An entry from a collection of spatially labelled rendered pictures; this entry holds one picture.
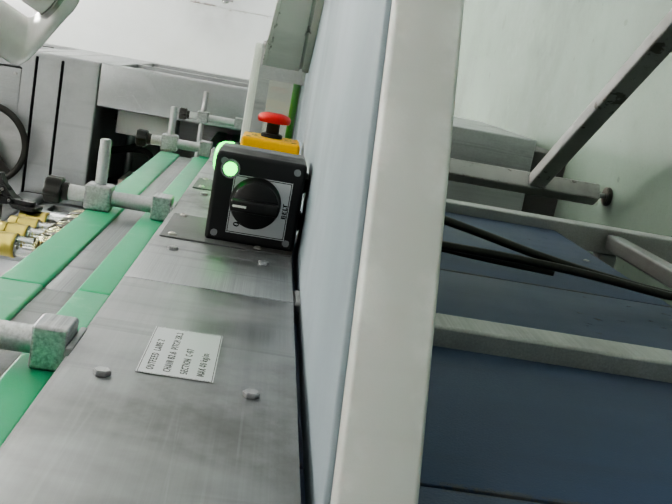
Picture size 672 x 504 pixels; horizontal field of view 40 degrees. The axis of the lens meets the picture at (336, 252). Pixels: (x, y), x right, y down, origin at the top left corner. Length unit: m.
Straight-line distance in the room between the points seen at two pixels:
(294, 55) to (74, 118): 1.13
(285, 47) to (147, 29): 3.82
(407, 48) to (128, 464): 0.21
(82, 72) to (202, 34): 2.76
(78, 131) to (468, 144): 1.01
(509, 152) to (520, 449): 1.97
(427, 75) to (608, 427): 0.29
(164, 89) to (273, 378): 1.94
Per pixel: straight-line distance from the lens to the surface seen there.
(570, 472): 0.52
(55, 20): 1.67
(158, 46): 5.19
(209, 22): 5.16
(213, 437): 0.42
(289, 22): 1.34
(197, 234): 0.83
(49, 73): 2.46
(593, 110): 1.82
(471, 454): 0.51
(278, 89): 1.58
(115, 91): 2.43
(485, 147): 2.46
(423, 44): 0.42
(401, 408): 0.36
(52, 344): 0.52
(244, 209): 0.78
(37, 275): 0.71
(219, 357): 0.52
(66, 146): 2.47
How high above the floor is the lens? 0.79
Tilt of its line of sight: 5 degrees down
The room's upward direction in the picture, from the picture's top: 81 degrees counter-clockwise
